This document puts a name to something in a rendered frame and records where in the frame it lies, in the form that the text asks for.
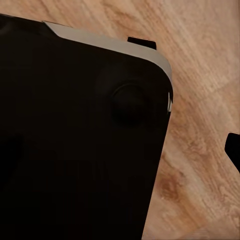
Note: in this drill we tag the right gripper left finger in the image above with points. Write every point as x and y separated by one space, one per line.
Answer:
12 148

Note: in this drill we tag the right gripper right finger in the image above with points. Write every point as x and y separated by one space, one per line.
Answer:
232 148

